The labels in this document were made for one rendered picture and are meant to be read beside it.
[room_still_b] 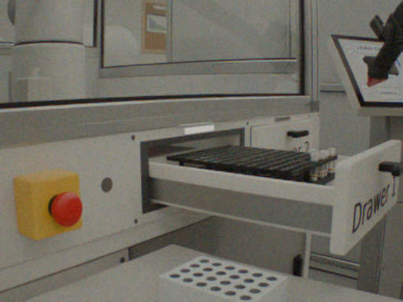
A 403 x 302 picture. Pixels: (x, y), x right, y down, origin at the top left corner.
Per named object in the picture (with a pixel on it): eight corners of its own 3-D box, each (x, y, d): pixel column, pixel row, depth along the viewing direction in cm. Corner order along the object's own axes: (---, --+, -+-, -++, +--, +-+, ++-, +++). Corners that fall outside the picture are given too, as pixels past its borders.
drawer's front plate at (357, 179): (397, 202, 71) (401, 140, 69) (342, 257, 48) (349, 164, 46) (387, 201, 72) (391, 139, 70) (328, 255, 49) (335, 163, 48)
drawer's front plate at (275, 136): (312, 161, 114) (313, 119, 112) (256, 180, 91) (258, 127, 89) (306, 160, 115) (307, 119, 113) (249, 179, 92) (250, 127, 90)
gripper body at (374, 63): (361, 59, 122) (371, 42, 115) (389, 61, 124) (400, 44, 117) (368, 76, 118) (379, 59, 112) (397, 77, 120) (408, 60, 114)
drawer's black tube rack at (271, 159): (335, 192, 72) (338, 155, 71) (290, 218, 58) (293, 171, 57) (228, 178, 85) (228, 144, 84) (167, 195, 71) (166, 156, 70)
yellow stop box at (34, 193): (86, 230, 52) (83, 172, 51) (38, 244, 46) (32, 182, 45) (63, 221, 55) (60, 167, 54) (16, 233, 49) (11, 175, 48)
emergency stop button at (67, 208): (86, 223, 49) (84, 190, 49) (59, 231, 46) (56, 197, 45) (72, 219, 51) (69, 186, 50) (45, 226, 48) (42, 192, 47)
